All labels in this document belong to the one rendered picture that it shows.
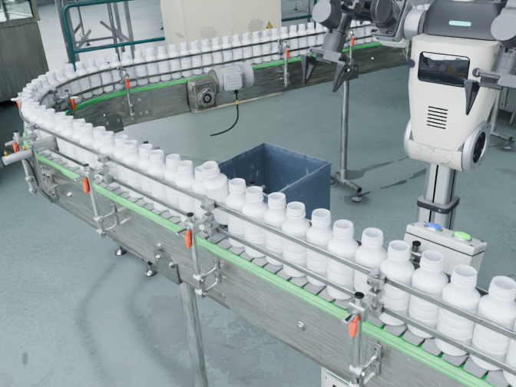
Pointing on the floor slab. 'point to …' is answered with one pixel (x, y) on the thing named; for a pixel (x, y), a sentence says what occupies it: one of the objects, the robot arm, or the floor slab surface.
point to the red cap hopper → (91, 31)
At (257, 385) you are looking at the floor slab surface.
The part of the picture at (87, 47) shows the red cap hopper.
